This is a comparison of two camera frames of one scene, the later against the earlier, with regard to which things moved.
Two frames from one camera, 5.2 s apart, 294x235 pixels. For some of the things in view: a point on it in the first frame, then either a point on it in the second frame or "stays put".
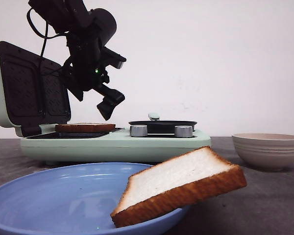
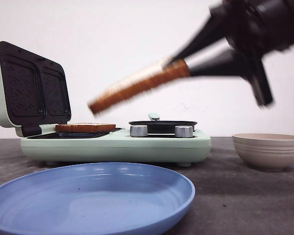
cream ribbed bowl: (268, 151) stays put
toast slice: (200, 176) to (172, 70)
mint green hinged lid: (28, 90) stays put
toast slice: (85, 128) stays put
